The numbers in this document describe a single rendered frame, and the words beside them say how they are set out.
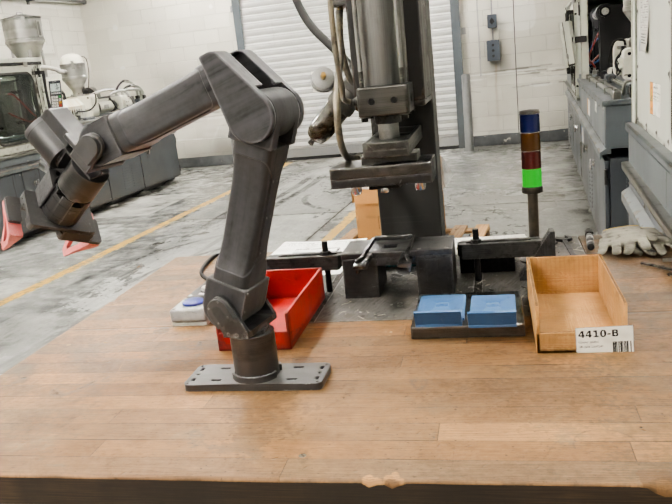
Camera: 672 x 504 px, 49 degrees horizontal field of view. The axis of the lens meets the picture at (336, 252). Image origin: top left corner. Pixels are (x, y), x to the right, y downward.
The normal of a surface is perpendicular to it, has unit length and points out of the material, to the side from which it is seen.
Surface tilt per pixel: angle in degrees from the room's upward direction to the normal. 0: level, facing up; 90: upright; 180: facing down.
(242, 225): 91
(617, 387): 0
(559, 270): 90
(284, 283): 90
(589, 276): 90
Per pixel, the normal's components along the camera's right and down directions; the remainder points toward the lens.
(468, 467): -0.11, -0.96
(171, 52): -0.25, 0.27
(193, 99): -0.47, 0.36
